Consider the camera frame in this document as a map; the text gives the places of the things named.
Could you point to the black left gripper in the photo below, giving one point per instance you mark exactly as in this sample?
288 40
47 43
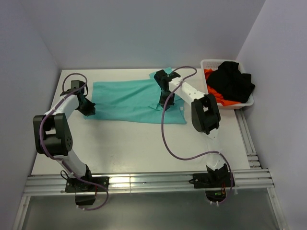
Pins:
90 110

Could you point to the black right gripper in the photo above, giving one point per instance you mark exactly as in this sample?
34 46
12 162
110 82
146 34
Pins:
162 101

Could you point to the teal t shirt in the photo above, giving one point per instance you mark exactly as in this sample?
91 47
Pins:
133 101

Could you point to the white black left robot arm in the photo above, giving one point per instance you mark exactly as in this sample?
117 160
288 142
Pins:
53 137

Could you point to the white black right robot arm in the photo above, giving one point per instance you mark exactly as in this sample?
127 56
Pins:
205 117

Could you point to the white perforated plastic basket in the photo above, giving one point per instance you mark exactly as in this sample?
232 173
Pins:
214 64

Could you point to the orange t shirt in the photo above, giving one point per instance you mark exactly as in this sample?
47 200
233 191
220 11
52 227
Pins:
219 98

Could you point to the black t shirt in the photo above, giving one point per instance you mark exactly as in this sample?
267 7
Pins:
231 83

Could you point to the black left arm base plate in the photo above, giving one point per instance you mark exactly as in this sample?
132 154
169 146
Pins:
74 185

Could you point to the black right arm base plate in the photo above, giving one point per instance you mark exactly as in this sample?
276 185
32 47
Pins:
206 180

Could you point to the aluminium table frame rail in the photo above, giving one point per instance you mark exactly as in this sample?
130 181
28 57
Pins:
254 177

